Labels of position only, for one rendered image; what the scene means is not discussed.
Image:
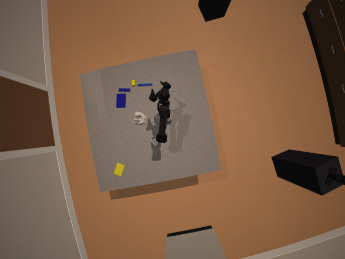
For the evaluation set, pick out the yellow flat plate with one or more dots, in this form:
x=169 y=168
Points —
x=119 y=169

